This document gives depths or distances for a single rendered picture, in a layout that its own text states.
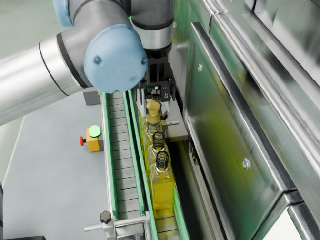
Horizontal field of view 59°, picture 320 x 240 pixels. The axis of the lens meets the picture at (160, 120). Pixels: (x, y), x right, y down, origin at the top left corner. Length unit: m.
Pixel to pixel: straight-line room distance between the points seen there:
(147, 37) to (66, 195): 0.73
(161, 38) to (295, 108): 0.25
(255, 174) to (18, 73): 0.38
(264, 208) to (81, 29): 0.37
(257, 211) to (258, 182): 0.05
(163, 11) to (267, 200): 0.34
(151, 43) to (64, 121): 0.87
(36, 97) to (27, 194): 0.79
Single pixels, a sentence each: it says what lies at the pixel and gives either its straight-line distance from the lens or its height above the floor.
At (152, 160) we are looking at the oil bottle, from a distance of 0.71.
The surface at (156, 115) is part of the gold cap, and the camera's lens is 0.68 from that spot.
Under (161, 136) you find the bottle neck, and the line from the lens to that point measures 0.68.
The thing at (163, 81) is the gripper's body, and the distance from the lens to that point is 0.54.
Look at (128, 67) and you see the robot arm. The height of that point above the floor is 1.47.
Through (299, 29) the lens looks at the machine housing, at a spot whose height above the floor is 1.47.
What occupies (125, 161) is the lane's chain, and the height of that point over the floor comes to 0.88.
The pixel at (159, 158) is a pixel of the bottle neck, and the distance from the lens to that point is 0.66.
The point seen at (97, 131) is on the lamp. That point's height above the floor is 0.85.
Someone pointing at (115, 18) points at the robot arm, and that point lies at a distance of 0.36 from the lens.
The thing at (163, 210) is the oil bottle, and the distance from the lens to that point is 0.82.
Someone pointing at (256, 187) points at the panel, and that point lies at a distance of 0.51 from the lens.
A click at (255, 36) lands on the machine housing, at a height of 1.42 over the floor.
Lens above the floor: 1.66
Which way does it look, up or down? 47 degrees down
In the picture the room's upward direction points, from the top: straight up
